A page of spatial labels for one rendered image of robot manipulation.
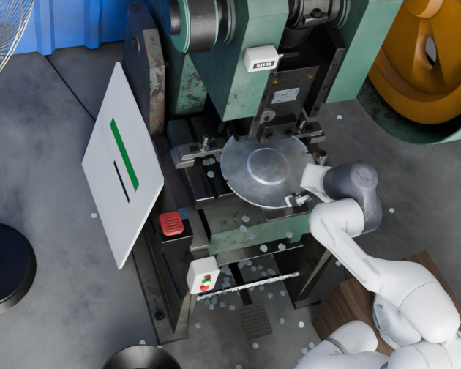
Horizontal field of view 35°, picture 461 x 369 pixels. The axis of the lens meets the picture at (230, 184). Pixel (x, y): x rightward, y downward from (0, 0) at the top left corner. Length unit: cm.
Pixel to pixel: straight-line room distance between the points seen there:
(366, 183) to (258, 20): 46
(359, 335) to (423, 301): 33
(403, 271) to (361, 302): 88
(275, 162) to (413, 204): 119
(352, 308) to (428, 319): 90
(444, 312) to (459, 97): 55
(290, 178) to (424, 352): 75
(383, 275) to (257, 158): 67
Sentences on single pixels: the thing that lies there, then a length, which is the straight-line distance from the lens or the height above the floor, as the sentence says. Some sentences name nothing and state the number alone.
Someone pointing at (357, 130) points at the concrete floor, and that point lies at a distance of 340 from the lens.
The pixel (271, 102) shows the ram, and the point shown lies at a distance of 199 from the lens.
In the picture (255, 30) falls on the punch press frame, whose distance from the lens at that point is 166.
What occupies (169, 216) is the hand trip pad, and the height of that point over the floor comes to 76.
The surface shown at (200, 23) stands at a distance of 167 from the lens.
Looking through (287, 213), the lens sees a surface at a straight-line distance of 212.
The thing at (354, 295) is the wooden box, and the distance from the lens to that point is 256.
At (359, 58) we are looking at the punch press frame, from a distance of 191.
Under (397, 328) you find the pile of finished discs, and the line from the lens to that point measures 253.
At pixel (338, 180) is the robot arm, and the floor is 113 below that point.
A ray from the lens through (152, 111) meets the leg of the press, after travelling 237.
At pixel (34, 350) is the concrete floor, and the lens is 272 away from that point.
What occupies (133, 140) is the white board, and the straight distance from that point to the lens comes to 253.
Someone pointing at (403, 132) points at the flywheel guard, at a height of 100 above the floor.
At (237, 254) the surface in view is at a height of 31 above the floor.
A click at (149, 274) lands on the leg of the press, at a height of 3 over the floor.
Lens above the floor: 255
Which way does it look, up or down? 56 degrees down
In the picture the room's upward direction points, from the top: 17 degrees clockwise
